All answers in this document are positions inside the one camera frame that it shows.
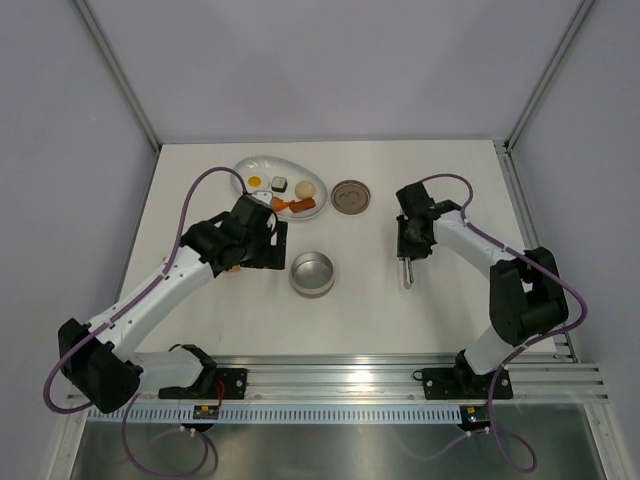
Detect right aluminium frame post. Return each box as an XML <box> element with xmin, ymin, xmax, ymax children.
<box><xmin>504</xmin><ymin>0</ymin><xmax>598</xmax><ymax>154</ymax></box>

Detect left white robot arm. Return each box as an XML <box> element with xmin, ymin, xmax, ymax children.
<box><xmin>58</xmin><ymin>194</ymin><xmax>288</xmax><ymax>414</ymax></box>

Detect aluminium rail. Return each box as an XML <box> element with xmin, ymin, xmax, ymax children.
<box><xmin>67</xmin><ymin>354</ymin><xmax>610</xmax><ymax>405</ymax></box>
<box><xmin>492</xmin><ymin>139</ymin><xmax>579</xmax><ymax>364</ymax></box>

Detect left aluminium frame post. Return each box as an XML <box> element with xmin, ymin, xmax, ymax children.
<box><xmin>69</xmin><ymin>0</ymin><xmax>162</xmax><ymax>156</ymax></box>

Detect white oval plate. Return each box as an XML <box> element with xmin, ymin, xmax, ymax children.
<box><xmin>233</xmin><ymin>155</ymin><xmax>329</xmax><ymax>220</ymax></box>

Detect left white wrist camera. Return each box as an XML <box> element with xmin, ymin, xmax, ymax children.
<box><xmin>251</xmin><ymin>190</ymin><xmax>274</xmax><ymax>207</ymax></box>

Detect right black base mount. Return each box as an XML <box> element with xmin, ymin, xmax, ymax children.
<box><xmin>412</xmin><ymin>367</ymin><xmax>495</xmax><ymax>401</ymax></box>

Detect orange carrot piece toy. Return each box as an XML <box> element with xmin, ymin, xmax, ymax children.
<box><xmin>272</xmin><ymin>197</ymin><xmax>291</xmax><ymax>212</ymax></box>

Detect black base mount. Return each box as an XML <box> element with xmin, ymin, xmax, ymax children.
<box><xmin>158</xmin><ymin>367</ymin><xmax>248</xmax><ymax>400</ymax></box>
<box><xmin>412</xmin><ymin>367</ymin><xmax>495</xmax><ymax>401</ymax></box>

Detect white slotted cable duct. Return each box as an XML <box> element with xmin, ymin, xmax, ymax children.
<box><xmin>87</xmin><ymin>405</ymin><xmax>464</xmax><ymax>423</ymax></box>

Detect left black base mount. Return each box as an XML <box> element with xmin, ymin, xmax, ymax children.
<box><xmin>158</xmin><ymin>367</ymin><xmax>248</xmax><ymax>400</ymax></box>

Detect round metal lunch box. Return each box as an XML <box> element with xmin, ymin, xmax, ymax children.
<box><xmin>289</xmin><ymin>252</ymin><xmax>335</xmax><ymax>298</ymax></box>

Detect metal tongs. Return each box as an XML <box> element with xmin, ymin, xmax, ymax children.
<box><xmin>402</xmin><ymin>257</ymin><xmax>414</xmax><ymax>290</ymax></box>

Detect beige bun toy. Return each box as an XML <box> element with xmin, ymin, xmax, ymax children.
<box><xmin>295</xmin><ymin>181</ymin><xmax>317</xmax><ymax>200</ymax></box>

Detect right side aluminium rail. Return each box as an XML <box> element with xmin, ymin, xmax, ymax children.
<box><xmin>492</xmin><ymin>139</ymin><xmax>579</xmax><ymax>364</ymax></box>

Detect orange sausage toy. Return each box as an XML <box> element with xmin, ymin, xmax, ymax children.
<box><xmin>289</xmin><ymin>198</ymin><xmax>316</xmax><ymax>214</ymax></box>

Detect aluminium frame post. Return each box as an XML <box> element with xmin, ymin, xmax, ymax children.
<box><xmin>504</xmin><ymin>0</ymin><xmax>598</xmax><ymax>154</ymax></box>
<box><xmin>69</xmin><ymin>0</ymin><xmax>162</xmax><ymax>156</ymax></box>

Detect sushi roll toy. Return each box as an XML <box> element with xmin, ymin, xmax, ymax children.
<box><xmin>270</xmin><ymin>176</ymin><xmax>288</xmax><ymax>193</ymax></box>

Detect fried egg toy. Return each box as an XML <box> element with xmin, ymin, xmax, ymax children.
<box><xmin>243</xmin><ymin>172</ymin><xmax>271</xmax><ymax>193</ymax></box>

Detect aluminium front rail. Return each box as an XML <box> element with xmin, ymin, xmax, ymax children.
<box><xmin>67</xmin><ymin>354</ymin><xmax>610</xmax><ymax>405</ymax></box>

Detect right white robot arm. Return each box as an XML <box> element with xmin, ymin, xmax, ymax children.
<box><xmin>396</xmin><ymin>182</ymin><xmax>568</xmax><ymax>400</ymax></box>

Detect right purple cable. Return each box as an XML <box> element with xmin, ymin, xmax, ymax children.
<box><xmin>389</xmin><ymin>173</ymin><xmax>589</xmax><ymax>473</ymax></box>

